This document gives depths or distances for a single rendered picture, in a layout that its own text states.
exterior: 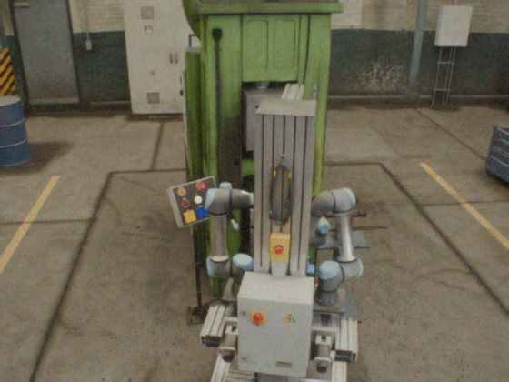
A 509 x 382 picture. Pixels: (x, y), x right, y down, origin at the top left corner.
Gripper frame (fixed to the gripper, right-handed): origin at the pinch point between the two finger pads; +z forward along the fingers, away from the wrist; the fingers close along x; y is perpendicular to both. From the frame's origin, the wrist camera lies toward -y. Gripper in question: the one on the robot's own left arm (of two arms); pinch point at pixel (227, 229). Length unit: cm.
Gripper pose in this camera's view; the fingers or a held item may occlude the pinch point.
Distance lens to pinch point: 333.9
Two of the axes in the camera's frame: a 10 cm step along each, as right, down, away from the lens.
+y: -1.6, 4.3, -8.9
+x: 9.9, 0.7, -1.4
